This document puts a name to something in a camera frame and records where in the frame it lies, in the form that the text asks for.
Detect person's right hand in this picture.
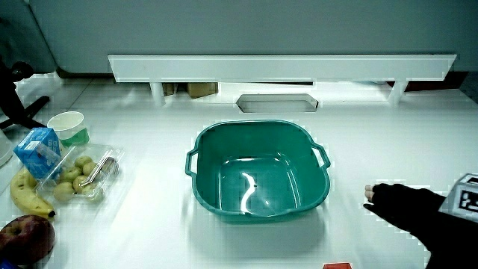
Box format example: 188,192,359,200
363,173,478,235

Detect person's right forearm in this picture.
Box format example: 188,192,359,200
409,211,478,269

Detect green plastic basin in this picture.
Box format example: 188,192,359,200
184,119,332,224

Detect white desk shelf riser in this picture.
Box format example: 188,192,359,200
108,54,458,108

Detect brown cardboard box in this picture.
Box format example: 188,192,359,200
186,82,219,99

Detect clear plastic fruit box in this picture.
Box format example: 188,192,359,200
36,143,125,205

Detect bunch of green fruits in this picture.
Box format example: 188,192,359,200
52,155,105,203

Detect white and green paper cup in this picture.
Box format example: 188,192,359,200
46,111,91,148

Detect blue milk carton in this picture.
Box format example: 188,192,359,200
13,127,62,181

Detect red apple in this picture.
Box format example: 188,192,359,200
0,214,57,267

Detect yellow banana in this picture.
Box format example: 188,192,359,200
9,167,58,220

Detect black tripod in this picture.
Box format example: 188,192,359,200
0,55,51,131

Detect white bowl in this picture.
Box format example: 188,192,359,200
0,129,14,167

